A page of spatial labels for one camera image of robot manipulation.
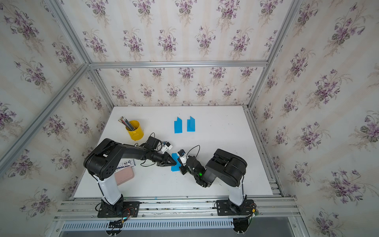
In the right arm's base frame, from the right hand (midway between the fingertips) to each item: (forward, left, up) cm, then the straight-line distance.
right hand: (180, 159), depth 90 cm
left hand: (-4, +3, -1) cm, 5 cm away
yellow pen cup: (+13, +28, +7) cm, 32 cm away
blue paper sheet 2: (+25, -6, +2) cm, 26 cm away
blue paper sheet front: (-5, +2, -1) cm, 6 cm away
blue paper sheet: (+26, +3, 0) cm, 26 cm away
